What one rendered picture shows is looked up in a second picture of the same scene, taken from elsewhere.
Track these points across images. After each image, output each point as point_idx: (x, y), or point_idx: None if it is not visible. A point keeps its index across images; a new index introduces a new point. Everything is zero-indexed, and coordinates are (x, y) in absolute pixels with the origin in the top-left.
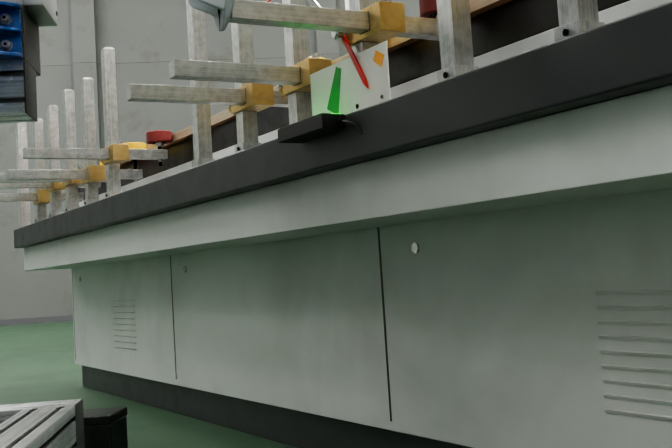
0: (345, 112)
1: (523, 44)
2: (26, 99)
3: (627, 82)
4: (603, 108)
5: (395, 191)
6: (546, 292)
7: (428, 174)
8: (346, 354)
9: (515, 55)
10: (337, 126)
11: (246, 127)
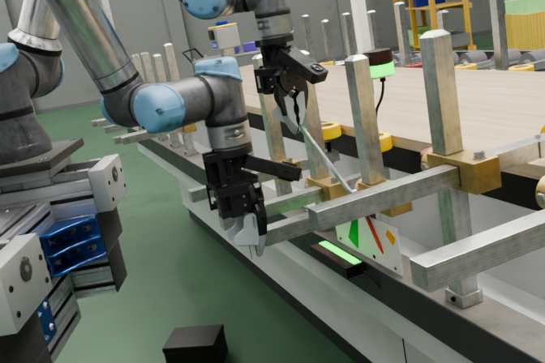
0: (364, 252)
1: (516, 209)
2: (115, 282)
3: None
4: None
5: (410, 329)
6: None
7: (439, 341)
8: (373, 326)
9: (508, 213)
10: (359, 273)
11: (282, 189)
